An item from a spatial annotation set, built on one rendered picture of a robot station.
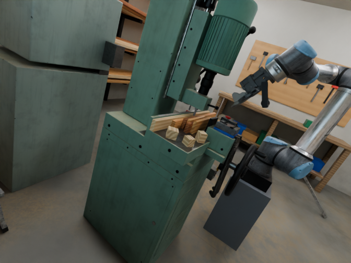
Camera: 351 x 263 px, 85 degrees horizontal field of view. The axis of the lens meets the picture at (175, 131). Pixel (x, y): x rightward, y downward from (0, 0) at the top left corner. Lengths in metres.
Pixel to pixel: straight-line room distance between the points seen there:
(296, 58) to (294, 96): 3.31
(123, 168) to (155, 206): 0.27
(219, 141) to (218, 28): 0.49
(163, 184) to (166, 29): 0.75
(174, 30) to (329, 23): 3.63
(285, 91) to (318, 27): 1.11
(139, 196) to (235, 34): 0.91
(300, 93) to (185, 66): 3.40
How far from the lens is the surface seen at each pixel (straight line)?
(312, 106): 4.25
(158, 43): 1.06
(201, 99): 0.99
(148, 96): 1.06
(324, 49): 4.33
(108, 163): 1.20
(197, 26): 1.02
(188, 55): 1.00
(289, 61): 0.92
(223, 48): 0.94
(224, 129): 0.91
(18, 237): 1.54
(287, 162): 1.45
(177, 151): 0.74
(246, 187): 1.54
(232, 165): 1.01
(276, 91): 4.20
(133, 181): 1.10
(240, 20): 0.96
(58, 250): 1.46
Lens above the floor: 1.21
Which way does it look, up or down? 21 degrees down
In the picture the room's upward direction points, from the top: 21 degrees clockwise
